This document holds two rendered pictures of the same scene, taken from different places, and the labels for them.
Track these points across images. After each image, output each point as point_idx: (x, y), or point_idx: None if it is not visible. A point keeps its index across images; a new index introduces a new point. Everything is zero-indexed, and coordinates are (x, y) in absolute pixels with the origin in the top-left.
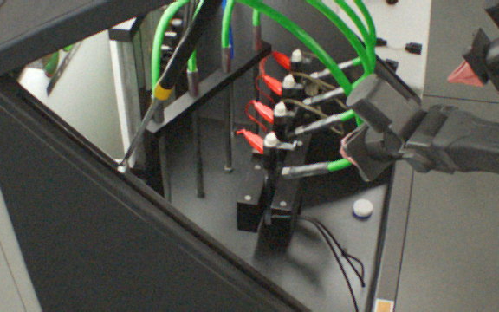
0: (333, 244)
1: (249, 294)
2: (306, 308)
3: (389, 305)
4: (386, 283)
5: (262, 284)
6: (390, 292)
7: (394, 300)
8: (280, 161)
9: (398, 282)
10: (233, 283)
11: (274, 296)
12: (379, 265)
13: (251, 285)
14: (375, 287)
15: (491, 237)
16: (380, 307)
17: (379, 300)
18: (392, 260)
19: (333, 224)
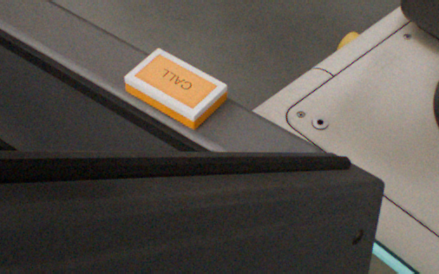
0: None
1: (55, 248)
2: (160, 153)
3: (164, 60)
4: (84, 47)
5: (53, 166)
6: (115, 51)
7: (145, 53)
8: None
9: (98, 27)
10: None
11: (107, 182)
12: (18, 38)
13: (40, 199)
14: (75, 74)
15: None
16: (157, 79)
17: (132, 74)
18: (25, 8)
19: None
